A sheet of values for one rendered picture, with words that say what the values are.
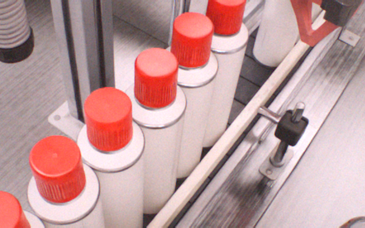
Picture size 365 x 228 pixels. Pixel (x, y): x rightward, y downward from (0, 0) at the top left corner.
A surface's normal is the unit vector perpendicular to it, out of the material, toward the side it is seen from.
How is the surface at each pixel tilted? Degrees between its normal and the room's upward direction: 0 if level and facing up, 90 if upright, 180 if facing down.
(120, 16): 0
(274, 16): 90
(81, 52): 90
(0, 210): 3
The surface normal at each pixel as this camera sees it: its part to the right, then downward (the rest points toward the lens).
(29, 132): 0.08, -0.60
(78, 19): -0.57, 0.62
